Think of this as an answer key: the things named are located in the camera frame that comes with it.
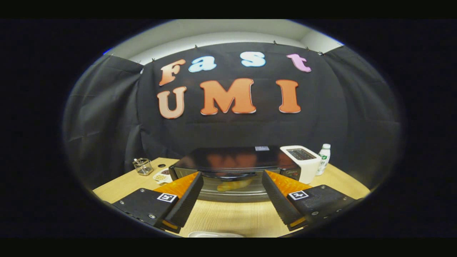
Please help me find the small clear glass holder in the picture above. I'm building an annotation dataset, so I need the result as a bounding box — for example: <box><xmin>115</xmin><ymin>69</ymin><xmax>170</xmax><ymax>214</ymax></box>
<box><xmin>132</xmin><ymin>158</ymin><xmax>154</xmax><ymax>176</ymax></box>

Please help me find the black toaster oven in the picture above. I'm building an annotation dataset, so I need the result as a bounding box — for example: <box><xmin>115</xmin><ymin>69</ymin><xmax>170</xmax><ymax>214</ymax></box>
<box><xmin>169</xmin><ymin>146</ymin><xmax>302</xmax><ymax>203</ymax></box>

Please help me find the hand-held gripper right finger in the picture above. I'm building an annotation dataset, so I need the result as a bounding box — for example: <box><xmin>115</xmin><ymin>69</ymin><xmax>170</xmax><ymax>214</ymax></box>
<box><xmin>262</xmin><ymin>170</ymin><xmax>365</xmax><ymax>232</ymax></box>

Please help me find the golden bread roll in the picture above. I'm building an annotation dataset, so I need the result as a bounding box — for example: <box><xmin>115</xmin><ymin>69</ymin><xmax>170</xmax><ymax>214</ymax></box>
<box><xmin>217</xmin><ymin>178</ymin><xmax>254</xmax><ymax>192</ymax></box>

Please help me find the white foam plate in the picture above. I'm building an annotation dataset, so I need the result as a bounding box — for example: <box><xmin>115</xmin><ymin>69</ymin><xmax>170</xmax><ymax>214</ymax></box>
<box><xmin>188</xmin><ymin>231</ymin><xmax>245</xmax><ymax>238</ymax></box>

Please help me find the black backdrop cloth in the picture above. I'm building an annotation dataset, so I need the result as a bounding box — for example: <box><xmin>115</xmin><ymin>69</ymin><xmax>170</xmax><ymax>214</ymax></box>
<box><xmin>64</xmin><ymin>42</ymin><xmax>402</xmax><ymax>193</ymax></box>

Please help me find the small white snack dish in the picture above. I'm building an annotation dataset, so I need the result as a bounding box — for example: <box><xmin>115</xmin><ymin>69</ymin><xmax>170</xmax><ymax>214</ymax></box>
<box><xmin>153</xmin><ymin>168</ymin><xmax>173</xmax><ymax>185</ymax></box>

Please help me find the white slot toaster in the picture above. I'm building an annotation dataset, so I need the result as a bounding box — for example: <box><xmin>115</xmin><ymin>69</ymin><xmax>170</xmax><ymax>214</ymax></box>
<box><xmin>280</xmin><ymin>145</ymin><xmax>322</xmax><ymax>185</ymax></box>

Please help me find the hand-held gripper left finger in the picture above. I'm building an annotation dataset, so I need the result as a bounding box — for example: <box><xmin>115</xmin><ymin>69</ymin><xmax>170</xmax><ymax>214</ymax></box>
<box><xmin>111</xmin><ymin>171</ymin><xmax>204</xmax><ymax>234</ymax></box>

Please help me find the white bottle green label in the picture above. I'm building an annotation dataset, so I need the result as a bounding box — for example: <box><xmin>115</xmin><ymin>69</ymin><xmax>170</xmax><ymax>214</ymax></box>
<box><xmin>316</xmin><ymin>143</ymin><xmax>331</xmax><ymax>176</ymax></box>

